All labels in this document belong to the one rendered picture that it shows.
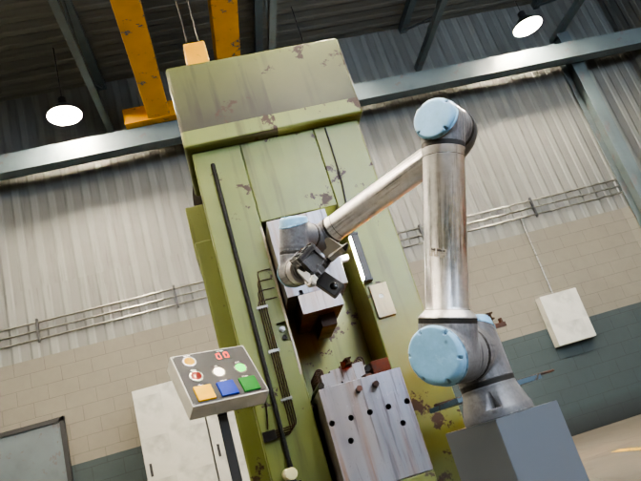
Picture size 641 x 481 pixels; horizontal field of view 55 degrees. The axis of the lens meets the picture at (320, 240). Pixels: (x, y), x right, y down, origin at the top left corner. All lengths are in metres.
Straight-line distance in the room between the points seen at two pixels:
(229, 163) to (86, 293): 6.30
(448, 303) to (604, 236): 9.23
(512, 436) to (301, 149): 2.15
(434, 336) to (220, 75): 2.36
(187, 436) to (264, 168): 5.29
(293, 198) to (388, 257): 0.58
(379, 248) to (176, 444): 5.41
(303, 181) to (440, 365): 1.92
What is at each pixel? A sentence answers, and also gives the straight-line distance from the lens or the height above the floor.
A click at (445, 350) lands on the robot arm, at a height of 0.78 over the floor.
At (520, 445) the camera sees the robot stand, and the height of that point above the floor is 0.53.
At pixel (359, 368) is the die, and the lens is 2.87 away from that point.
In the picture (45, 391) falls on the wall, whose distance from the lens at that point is 9.26.
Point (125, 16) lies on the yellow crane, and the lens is 7.87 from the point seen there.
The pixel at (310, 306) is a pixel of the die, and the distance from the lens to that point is 2.90.
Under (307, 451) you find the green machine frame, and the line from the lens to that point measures 2.95.
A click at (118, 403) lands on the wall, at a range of 8.98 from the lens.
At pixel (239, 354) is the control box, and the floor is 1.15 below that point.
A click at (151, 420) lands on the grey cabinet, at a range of 8.20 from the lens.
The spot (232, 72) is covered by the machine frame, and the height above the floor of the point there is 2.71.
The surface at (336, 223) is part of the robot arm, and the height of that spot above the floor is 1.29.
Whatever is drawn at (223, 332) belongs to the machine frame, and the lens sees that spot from 3.47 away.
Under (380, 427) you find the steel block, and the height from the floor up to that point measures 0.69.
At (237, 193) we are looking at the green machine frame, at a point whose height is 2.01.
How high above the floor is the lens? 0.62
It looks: 19 degrees up
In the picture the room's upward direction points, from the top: 17 degrees counter-clockwise
